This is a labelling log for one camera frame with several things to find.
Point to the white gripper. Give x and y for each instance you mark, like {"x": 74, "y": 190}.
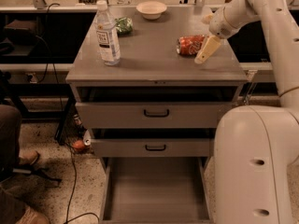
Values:
{"x": 219, "y": 24}

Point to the red coke can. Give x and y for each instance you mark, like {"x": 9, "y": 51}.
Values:
{"x": 190, "y": 45}

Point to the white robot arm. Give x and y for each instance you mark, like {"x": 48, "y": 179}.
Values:
{"x": 255, "y": 144}

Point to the grey drawer cabinet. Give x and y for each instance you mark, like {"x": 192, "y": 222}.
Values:
{"x": 149, "y": 57}

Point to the grey top drawer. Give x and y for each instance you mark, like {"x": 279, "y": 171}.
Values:
{"x": 122, "y": 107}

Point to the grey drawer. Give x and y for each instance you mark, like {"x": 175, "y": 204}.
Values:
{"x": 186, "y": 142}
{"x": 162, "y": 190}
{"x": 122, "y": 107}

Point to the grey middle drawer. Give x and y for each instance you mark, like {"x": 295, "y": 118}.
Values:
{"x": 186, "y": 142}

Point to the grey bottom drawer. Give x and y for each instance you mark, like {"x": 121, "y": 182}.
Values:
{"x": 162, "y": 190}

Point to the white bowl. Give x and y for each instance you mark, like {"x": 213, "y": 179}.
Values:
{"x": 151, "y": 10}

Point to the green chip bag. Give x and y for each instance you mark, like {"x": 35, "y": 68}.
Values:
{"x": 124, "y": 26}

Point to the clear tea bottle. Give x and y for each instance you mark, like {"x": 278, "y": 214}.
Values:
{"x": 106, "y": 33}

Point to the orange ball on floor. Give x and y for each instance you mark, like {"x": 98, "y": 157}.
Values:
{"x": 78, "y": 146}

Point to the tan shoe upper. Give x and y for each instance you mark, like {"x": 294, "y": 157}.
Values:
{"x": 28, "y": 158}

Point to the tan shoe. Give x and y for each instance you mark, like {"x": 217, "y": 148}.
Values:
{"x": 28, "y": 158}
{"x": 31, "y": 216}

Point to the black chair base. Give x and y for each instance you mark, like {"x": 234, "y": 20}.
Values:
{"x": 38, "y": 172}

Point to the tan shoe lower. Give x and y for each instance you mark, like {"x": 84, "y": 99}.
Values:
{"x": 31, "y": 216}

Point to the person leg brown trousers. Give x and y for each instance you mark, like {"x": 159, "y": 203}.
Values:
{"x": 11, "y": 209}

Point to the black top drawer handle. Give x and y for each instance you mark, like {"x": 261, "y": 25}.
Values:
{"x": 162, "y": 114}

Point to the black drawer handle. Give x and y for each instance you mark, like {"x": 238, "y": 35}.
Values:
{"x": 162, "y": 114}
{"x": 155, "y": 148}

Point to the black middle drawer handle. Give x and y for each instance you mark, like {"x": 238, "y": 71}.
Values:
{"x": 155, "y": 148}

